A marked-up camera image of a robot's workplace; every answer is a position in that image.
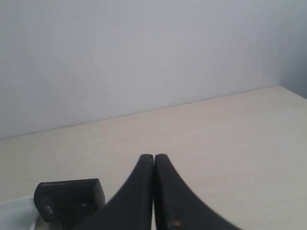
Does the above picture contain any white plastic tray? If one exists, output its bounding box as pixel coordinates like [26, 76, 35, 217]
[0, 196, 38, 230]

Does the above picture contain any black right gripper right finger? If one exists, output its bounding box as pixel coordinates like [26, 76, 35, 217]
[153, 154, 238, 230]

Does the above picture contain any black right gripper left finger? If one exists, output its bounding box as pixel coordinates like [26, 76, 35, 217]
[76, 154, 154, 230]

